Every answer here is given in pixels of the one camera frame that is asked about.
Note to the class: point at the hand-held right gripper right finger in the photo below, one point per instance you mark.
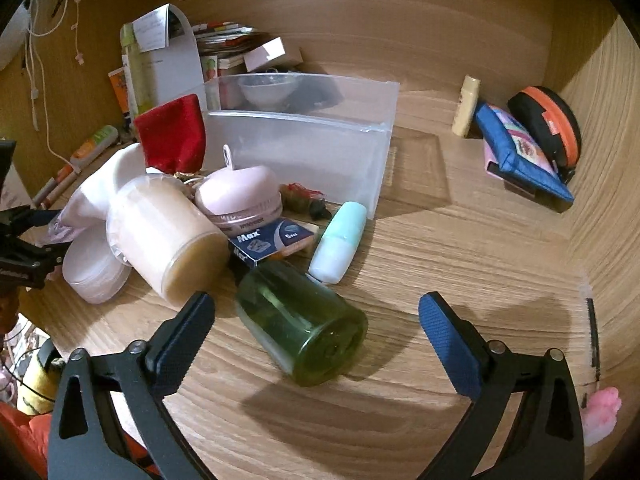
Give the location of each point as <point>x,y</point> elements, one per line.
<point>450,342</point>

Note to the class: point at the pale yellow tube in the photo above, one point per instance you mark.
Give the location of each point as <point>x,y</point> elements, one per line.
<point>466,105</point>

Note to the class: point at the orange cloth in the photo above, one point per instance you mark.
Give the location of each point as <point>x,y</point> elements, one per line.
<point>25,440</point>

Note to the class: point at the mint green small bottle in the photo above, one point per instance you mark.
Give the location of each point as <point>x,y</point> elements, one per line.
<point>340,240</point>

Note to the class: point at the white cloth bag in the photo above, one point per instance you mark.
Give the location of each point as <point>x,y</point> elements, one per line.
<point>107,180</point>

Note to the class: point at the white marker pen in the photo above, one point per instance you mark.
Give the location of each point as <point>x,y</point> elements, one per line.
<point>57,185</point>

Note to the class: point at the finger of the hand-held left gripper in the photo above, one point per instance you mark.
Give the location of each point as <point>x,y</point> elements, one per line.
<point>35,216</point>
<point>35,260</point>

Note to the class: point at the blue cardboard box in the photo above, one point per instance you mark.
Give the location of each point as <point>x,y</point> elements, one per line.
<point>270,242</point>

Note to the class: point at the red fabric pouch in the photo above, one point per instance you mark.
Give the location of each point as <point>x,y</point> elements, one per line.
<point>172,132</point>

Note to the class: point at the orange carton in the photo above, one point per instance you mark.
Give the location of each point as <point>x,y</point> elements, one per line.
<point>119,92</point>

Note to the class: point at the blue zip pouch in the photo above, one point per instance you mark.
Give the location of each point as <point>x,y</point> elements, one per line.
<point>520,155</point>

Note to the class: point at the pink round case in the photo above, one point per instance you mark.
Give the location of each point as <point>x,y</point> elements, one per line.
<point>240,192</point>

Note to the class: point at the green orange marker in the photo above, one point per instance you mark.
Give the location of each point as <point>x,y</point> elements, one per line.
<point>95,145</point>

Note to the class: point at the white round plastic container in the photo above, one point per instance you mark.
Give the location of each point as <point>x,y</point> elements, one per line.
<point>92,270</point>

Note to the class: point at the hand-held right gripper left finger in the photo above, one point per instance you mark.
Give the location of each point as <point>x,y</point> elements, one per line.
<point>184,342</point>

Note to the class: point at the pink plush toy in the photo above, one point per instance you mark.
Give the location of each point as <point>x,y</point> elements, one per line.
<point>602,412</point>

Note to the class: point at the stack of booklets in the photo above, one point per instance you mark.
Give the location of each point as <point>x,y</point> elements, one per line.
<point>225,42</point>

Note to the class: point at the clear plastic storage box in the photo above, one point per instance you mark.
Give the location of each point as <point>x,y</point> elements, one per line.
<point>320,155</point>

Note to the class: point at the small red green ornament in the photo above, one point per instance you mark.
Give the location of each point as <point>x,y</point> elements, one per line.
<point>300,197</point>

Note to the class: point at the green glass jar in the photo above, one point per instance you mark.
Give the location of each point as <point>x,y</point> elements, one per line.
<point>305,325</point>

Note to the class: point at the beige plastic jar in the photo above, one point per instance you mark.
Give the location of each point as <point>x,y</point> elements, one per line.
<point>165,230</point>

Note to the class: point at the wooden desktop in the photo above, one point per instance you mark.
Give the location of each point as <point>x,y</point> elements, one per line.
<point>450,270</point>

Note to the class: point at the small white box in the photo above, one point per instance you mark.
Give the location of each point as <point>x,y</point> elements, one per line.
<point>265,55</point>

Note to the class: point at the white bowl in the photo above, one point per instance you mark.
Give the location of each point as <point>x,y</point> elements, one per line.
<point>267,90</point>

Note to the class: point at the black orange round case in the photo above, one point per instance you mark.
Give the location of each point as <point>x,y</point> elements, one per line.
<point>555,125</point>

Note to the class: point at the white file holder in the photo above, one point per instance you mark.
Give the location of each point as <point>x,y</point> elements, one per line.
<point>175,62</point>

